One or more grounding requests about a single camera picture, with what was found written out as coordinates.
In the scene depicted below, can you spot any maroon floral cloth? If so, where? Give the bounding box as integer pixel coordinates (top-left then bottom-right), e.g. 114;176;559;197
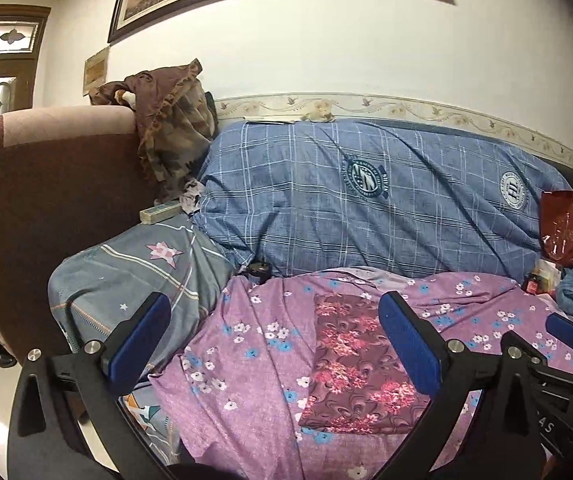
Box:
300;292;429;434

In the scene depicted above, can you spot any small red bottle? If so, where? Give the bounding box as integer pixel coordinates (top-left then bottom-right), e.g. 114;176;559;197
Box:
522;273;543;295

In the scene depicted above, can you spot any grey star pillow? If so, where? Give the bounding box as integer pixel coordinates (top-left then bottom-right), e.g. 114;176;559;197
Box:
48;214;234;379

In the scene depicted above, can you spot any red plastic bag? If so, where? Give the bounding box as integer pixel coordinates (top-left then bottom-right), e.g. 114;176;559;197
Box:
539;191;573;268

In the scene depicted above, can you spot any purple floral bed sheet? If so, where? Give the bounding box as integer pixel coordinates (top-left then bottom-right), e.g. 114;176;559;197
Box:
152;269;573;479

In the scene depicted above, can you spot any small cream box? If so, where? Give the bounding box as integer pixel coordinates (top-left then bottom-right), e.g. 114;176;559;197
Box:
139;200;182;224

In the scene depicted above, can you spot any small black jar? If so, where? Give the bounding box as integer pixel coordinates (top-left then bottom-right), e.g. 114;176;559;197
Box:
243;261;272;285

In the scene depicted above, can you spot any blue plaid quilt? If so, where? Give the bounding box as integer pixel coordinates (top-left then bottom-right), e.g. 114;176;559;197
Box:
193;119;570;280

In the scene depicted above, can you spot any brown bed headboard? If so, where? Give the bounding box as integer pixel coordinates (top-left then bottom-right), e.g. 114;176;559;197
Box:
0;105;155;362

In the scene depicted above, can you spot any brown camouflage frilled cloth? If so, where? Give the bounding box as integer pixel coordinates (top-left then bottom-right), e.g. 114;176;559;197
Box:
89;60;218;202

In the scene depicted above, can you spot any wooden door with glass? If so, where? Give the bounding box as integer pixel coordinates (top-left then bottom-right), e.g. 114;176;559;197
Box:
0;4;50;115

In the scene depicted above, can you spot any small wall plaque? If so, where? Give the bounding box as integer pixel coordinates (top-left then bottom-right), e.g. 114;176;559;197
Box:
82;47;110;96

